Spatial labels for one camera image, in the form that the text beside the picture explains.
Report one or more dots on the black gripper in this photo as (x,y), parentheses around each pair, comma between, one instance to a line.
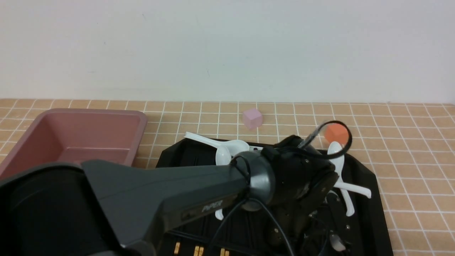
(302,184)

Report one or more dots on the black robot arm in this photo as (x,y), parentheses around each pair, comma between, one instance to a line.
(101,208)

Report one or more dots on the white spoon long right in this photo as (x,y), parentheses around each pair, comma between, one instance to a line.
(354,188)

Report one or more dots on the white spoon far right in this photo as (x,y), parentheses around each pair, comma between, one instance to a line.
(333,148)

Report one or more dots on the orange cube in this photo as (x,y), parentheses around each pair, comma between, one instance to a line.
(336,133)

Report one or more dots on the black chopstick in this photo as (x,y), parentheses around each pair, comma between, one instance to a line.
(176,248)
(224,252)
(198,251)

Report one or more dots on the white spoon top left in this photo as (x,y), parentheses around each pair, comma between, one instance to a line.
(233,146)

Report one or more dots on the white spoon vertical left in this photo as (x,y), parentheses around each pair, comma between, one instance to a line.
(222,157)

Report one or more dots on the pink cube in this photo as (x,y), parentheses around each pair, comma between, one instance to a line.
(252,118)

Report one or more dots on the pink plastic bin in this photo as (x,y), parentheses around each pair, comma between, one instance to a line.
(77,135)

